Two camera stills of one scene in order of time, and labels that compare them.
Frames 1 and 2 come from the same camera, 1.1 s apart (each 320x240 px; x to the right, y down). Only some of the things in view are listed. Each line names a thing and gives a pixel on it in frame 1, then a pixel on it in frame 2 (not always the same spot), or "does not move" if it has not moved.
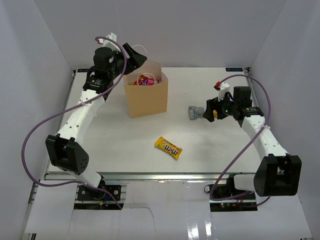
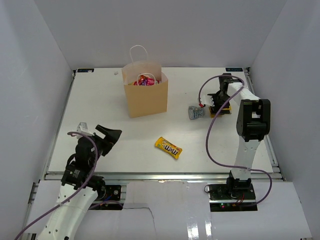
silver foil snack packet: (195, 112) does not move
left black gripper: (135, 60) → (111, 137)
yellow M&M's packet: (167, 146) does not move
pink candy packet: (150, 81) does not move
